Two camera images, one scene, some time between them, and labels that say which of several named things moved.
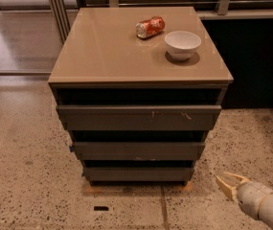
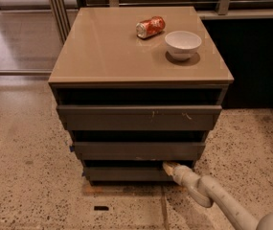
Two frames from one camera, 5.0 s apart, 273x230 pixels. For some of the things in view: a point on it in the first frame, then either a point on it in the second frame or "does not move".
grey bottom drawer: [138, 173] does not move
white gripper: [249, 195] -> [181, 172]
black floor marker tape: [101, 208] does not move
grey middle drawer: [139, 150] does not move
